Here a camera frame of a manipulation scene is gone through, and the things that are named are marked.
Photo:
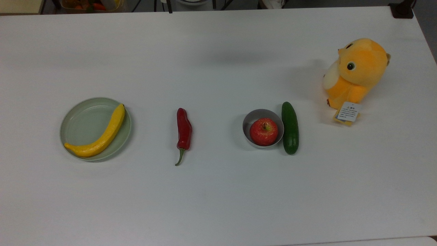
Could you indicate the yellow banana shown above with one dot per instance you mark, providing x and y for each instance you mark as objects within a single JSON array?
[{"x": 109, "y": 133}]

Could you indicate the dark green cucumber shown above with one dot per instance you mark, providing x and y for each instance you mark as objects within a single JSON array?
[{"x": 290, "y": 128}]

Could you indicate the white paper toy tag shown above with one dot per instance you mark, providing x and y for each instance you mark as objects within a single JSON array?
[{"x": 349, "y": 112}]

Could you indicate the small metal bowl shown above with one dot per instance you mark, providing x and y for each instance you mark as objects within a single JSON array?
[{"x": 254, "y": 118}]

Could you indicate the red apple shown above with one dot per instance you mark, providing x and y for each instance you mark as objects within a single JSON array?
[{"x": 263, "y": 133}]

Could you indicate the orange plush toy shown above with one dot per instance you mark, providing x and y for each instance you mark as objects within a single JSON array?
[{"x": 362, "y": 68}]

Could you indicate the red chili pepper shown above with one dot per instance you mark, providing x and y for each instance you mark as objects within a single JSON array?
[{"x": 184, "y": 130}]

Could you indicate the black table clamp block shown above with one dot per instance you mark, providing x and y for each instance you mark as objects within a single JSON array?
[{"x": 402, "y": 10}]

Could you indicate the beige cabinet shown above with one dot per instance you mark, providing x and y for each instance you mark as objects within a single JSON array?
[{"x": 20, "y": 6}]

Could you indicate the pale green plastic plate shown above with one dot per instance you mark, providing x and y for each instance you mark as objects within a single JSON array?
[{"x": 85, "y": 119}]

